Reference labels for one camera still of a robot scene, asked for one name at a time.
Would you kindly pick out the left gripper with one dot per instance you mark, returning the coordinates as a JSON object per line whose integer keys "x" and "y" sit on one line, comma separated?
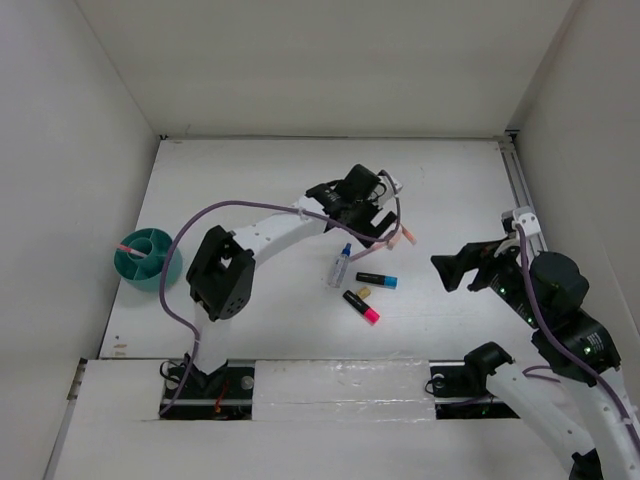
{"x": 366, "y": 226}

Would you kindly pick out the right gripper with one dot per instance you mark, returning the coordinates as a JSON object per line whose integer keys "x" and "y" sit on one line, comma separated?
{"x": 481, "y": 254}

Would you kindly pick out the pink slim highlighter pen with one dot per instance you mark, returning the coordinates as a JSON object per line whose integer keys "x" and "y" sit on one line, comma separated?
{"x": 403, "y": 232}

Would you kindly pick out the red slim highlighter pen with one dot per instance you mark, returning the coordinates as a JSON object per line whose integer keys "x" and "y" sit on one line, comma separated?
{"x": 131, "y": 251}

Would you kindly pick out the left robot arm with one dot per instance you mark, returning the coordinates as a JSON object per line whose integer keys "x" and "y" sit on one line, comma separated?
{"x": 221, "y": 275}

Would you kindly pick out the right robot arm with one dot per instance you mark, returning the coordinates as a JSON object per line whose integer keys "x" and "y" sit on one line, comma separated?
{"x": 546, "y": 292}

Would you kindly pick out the clear bottle blue cap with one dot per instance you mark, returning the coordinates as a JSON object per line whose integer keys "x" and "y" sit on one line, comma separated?
{"x": 339, "y": 267}

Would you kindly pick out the black highlighter blue cap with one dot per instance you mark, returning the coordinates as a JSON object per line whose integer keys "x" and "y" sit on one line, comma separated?
{"x": 381, "y": 280}

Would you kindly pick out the black highlighter pink cap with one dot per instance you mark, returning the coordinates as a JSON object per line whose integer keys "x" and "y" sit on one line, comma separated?
{"x": 358, "y": 304}

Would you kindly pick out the teal round organizer container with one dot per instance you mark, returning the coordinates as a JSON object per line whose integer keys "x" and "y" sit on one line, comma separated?
{"x": 144, "y": 274}

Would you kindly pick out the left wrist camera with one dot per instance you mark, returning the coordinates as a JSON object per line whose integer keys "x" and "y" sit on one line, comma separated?
{"x": 387, "y": 188}

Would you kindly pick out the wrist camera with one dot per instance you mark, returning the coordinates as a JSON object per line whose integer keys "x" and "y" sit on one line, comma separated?
{"x": 521, "y": 218}
{"x": 387, "y": 188}

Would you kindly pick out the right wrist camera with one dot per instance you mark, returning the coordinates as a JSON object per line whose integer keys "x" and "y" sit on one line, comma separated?
{"x": 521, "y": 218}

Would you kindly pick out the aluminium rail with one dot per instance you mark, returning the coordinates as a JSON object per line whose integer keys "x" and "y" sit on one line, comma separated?
{"x": 520, "y": 191}

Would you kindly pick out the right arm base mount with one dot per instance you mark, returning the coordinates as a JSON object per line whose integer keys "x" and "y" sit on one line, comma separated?
{"x": 458, "y": 387}

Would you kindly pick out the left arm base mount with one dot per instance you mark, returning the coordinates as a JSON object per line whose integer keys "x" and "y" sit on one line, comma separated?
{"x": 224, "y": 395}

